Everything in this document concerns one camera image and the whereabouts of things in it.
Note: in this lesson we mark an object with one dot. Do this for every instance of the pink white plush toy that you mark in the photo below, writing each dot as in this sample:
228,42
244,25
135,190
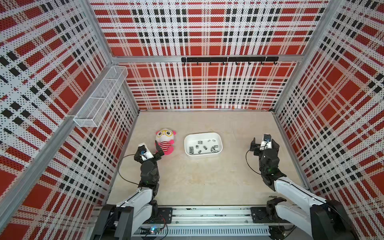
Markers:
166,139

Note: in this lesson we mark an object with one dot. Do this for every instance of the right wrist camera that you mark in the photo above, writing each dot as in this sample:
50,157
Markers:
266,142

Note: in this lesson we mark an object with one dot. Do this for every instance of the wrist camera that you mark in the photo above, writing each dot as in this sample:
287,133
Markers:
144,153
266,142

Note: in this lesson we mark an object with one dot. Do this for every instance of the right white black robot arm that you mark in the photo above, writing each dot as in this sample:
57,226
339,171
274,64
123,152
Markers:
320,218

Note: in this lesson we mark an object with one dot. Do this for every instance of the green circuit board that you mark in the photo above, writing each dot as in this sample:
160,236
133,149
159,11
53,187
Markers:
148,231

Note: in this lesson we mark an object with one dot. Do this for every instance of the white wire mesh basket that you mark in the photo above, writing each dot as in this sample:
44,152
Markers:
95,108

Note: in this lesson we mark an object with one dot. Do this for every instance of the black wall hook rail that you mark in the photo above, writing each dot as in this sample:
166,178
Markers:
229,59

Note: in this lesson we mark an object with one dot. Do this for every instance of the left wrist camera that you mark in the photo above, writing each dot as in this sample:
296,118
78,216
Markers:
144,153

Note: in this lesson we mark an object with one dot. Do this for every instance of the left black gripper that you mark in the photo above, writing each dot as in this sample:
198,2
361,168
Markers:
157,155

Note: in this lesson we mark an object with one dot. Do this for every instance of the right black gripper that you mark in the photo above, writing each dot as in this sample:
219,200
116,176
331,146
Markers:
256,148

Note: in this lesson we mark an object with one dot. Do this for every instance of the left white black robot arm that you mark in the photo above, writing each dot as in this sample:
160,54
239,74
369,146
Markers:
132,212

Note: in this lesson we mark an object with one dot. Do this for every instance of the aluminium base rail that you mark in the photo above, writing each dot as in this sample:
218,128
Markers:
211,221

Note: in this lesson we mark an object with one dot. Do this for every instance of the white plastic storage box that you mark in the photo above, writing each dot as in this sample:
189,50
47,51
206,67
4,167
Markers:
192,140

